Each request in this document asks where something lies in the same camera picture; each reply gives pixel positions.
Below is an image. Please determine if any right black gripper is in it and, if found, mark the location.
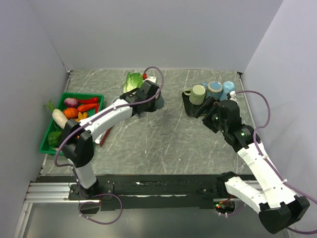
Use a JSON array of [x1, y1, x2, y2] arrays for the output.
[[190, 96, 227, 133]]

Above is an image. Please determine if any blue butterfly mug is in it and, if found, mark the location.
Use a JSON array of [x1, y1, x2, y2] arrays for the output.
[[208, 81, 223, 100]]

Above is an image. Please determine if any green ceramic mug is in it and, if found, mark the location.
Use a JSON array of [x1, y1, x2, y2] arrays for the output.
[[183, 85, 206, 105]]

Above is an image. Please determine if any grey-blue hexagonal mug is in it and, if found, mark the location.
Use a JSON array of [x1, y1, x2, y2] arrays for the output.
[[155, 95, 164, 110]]

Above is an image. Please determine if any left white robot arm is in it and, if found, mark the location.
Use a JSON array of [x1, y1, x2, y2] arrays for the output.
[[59, 80, 160, 199]]

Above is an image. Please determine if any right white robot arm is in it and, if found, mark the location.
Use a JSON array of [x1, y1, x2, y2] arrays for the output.
[[194, 97, 310, 234]]

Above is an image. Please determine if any pale blue mug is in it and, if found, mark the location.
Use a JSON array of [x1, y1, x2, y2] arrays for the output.
[[219, 81, 235, 101]]

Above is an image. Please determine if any green lettuce toy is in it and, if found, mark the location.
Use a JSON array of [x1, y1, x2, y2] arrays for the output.
[[123, 72, 143, 93]]

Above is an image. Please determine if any black gold-rimmed tray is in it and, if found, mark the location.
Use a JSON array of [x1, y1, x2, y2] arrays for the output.
[[182, 92, 199, 117]]

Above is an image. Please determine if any red chili toy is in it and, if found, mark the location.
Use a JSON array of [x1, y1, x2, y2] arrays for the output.
[[76, 97, 99, 104]]

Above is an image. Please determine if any orange carrot toy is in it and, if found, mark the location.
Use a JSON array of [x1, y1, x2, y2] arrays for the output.
[[77, 103, 99, 113]]

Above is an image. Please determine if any red toothpaste box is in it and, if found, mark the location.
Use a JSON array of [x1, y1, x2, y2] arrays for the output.
[[95, 128, 111, 146]]

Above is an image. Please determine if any yellow ginger toy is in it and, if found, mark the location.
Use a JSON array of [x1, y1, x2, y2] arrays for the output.
[[75, 112, 88, 122]]

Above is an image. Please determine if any purple onion toy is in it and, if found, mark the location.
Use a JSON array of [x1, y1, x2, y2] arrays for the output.
[[64, 98, 79, 108]]

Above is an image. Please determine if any orange pumpkin toy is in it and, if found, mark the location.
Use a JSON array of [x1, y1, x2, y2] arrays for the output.
[[63, 108, 78, 119]]

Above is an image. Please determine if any white radish toy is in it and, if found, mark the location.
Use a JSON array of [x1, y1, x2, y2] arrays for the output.
[[52, 109, 68, 129]]

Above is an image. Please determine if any green vegetable crate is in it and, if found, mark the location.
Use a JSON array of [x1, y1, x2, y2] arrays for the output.
[[40, 92, 104, 155]]

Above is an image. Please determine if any green bell pepper toy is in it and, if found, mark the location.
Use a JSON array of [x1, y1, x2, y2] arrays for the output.
[[48, 131, 62, 147]]

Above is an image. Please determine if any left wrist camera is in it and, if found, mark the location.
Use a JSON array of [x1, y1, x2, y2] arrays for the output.
[[142, 73, 157, 83]]

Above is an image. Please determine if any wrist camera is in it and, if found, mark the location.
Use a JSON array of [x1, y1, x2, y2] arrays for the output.
[[227, 91, 238, 103], [142, 73, 157, 83]]

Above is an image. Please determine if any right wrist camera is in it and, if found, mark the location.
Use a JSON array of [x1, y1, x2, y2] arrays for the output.
[[227, 91, 238, 103]]

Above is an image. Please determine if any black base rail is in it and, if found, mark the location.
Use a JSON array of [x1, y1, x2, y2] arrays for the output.
[[68, 175, 234, 211]]

